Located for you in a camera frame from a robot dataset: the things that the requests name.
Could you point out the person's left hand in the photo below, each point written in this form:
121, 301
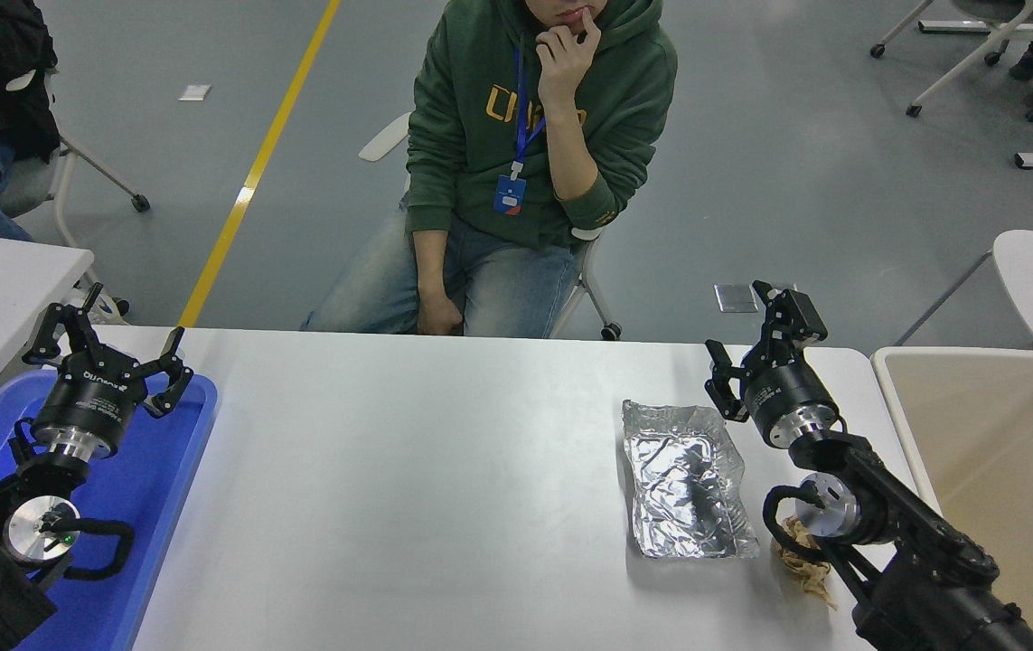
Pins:
566, 63

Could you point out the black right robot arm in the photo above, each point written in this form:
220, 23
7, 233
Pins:
932, 579

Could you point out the large pale plastic bin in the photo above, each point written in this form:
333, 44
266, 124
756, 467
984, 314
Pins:
1004, 452

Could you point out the person's right hand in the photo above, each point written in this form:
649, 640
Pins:
439, 316

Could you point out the white rolling chair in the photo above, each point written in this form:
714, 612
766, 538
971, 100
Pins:
382, 137

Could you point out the person's left forearm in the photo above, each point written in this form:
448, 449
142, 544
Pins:
575, 149

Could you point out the white shoe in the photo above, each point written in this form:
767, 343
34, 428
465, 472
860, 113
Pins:
109, 316

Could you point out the blue plastic tray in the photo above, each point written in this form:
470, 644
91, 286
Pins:
154, 506

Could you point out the tan paper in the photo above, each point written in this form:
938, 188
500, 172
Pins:
801, 562

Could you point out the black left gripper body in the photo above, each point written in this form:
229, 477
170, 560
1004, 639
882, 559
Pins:
91, 398

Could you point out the silver floor plate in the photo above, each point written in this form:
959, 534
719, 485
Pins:
735, 298

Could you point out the person's right forearm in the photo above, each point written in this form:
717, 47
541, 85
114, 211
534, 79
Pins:
432, 267

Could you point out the grey seat rolling chair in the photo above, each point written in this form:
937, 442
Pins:
977, 54
28, 185

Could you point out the silver foil tray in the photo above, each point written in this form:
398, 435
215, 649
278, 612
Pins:
679, 488

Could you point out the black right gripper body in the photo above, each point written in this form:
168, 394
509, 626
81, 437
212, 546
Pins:
787, 389

